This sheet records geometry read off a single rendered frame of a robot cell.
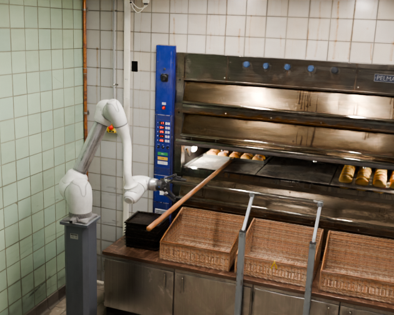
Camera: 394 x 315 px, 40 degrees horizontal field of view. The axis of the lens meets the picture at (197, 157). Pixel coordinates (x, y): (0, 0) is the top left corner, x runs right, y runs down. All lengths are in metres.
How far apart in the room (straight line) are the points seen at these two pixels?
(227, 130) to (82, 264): 1.49
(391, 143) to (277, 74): 0.95
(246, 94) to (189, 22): 0.71
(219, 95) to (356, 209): 1.34
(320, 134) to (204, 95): 0.94
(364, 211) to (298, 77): 1.11
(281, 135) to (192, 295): 1.37
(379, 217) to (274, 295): 0.97
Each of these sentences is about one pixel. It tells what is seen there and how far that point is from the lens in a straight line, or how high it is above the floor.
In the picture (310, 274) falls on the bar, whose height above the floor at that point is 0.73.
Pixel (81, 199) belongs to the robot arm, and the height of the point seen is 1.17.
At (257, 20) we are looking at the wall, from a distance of 4.10.
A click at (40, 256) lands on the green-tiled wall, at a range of 4.50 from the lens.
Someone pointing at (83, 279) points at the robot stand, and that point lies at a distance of 3.85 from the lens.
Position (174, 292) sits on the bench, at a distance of 4.18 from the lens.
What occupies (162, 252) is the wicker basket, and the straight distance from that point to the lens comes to 4.14.
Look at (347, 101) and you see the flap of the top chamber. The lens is 4.03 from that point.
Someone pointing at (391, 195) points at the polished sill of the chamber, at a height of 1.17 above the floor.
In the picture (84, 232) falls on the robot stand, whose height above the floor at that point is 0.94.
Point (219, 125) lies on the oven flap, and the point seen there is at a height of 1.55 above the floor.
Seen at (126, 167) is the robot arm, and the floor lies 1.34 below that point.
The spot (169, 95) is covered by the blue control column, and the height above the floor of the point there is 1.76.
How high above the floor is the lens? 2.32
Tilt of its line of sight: 14 degrees down
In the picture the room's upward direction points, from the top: 2 degrees clockwise
